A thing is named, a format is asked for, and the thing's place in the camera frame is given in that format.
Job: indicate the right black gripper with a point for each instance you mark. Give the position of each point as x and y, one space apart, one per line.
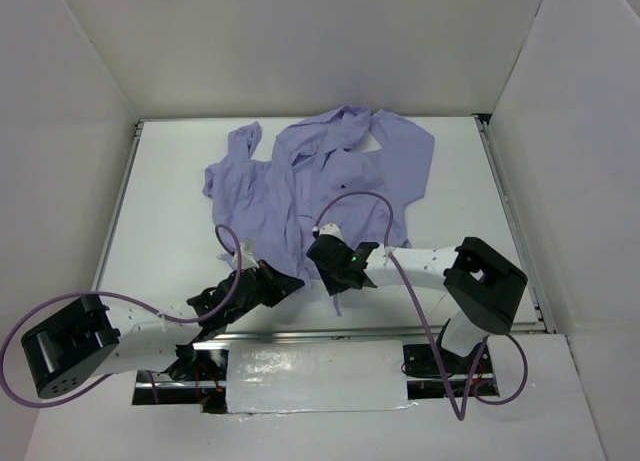
326 260

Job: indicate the silver foil tape panel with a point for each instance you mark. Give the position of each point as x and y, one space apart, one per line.
361 376

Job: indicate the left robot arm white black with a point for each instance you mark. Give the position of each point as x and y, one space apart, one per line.
89 338

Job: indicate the lavender zip-up jacket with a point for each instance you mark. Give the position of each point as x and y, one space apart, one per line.
353 167

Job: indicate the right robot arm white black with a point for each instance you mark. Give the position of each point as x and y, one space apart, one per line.
486 286

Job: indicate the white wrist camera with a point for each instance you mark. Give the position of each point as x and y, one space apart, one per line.
330 229
244 255

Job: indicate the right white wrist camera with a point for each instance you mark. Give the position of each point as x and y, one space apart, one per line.
330 229

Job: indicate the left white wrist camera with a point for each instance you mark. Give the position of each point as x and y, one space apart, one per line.
244 255

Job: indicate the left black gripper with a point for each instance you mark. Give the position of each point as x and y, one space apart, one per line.
270 285

